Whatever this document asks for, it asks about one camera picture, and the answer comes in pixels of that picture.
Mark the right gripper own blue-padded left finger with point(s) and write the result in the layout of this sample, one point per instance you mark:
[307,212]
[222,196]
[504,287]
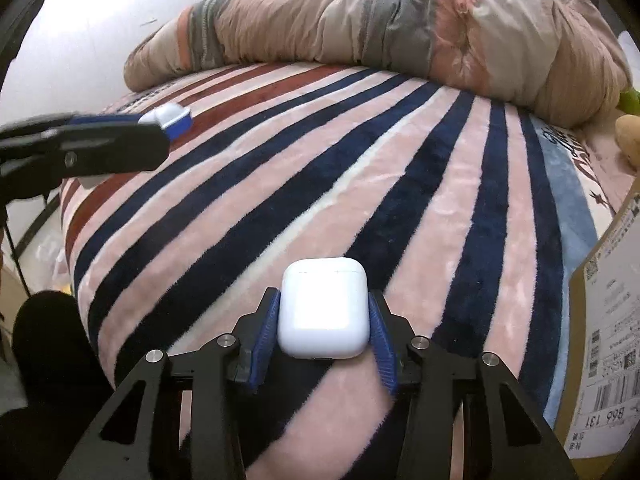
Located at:
[172,417]

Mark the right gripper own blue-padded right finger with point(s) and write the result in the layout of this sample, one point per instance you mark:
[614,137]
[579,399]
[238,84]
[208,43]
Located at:
[504,435]

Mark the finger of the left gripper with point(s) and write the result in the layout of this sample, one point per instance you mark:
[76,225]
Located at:
[88,150]
[104,119]

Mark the white earbuds case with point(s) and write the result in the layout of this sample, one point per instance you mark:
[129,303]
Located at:
[324,309]

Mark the brown cardboard box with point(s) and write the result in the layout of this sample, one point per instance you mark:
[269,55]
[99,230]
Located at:
[599,409]

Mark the striped fleece blanket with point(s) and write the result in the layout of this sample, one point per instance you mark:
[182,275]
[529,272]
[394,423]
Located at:
[468,214]

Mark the tan plush toy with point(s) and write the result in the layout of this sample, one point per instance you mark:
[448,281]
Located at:
[627,136]

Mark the green plush pillow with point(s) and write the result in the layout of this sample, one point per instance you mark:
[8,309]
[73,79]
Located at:
[629,102]

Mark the rolled striped duvet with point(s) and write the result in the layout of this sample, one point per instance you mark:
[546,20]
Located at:
[558,58]

